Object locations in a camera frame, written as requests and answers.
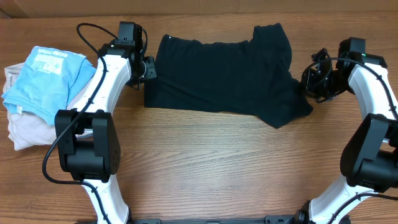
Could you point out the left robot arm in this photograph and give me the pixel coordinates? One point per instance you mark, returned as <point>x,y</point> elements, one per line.
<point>86,151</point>

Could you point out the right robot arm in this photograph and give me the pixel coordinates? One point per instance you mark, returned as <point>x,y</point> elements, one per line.
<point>365,169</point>

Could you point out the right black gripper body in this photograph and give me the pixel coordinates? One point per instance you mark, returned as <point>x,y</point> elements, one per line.
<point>324,84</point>

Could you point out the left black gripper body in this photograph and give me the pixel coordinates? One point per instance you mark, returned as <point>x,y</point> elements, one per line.
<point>147,71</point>

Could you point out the beige folded garment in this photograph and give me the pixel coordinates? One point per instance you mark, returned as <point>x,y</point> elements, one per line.
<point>26,129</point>

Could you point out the dark navy t-shirt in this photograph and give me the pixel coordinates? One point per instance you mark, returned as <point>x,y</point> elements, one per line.
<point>251,77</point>

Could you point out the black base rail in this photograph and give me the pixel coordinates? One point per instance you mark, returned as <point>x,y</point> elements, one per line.
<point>269,219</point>

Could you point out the light blue folded t-shirt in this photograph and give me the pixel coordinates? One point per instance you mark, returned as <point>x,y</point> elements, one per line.
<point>48,81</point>

